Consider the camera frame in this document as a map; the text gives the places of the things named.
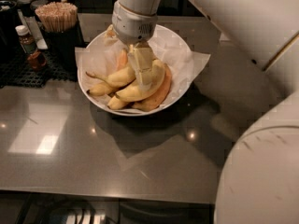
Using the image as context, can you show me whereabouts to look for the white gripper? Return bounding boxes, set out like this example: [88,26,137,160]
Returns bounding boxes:
[104,1,157,91]

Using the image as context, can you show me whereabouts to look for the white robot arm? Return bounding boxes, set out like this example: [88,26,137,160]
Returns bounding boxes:
[112,0,299,224]

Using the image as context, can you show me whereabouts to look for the orange banana back left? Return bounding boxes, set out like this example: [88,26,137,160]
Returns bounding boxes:
[117,49,128,70]

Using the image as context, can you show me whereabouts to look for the white bowl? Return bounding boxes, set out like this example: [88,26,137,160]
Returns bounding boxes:
[76,23,192,118]

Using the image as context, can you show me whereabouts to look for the orange banana right edge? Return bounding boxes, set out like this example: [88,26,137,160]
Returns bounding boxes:
[132,64,172,112]

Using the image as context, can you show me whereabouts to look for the white paper liner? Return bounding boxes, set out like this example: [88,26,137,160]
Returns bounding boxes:
[75,25,210,117]

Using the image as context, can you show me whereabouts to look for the black chopstick holder cup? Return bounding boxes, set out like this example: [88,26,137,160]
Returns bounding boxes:
[42,21,85,73]

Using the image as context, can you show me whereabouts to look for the bundle of wooden chopsticks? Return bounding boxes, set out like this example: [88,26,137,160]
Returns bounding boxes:
[36,2,78,33]

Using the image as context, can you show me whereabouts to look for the small red-brown jar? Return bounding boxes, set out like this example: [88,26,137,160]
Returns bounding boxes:
[27,50,46,71]

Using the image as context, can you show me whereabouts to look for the dark lidded jar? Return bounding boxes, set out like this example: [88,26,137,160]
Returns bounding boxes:
[17,0,35,17]
[30,0,49,15]

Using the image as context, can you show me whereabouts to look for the white flat utensil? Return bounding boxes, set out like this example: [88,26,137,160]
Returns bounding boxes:
[18,9,48,50]

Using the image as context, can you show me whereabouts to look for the small white-capped sauce bottle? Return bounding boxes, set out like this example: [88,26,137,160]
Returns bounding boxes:
[15,25,37,54]

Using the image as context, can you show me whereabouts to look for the black grid mat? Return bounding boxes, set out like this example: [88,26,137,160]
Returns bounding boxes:
[0,45,78,88]

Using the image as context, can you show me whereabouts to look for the black container far left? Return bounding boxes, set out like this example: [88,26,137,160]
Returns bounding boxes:
[0,0,21,62]

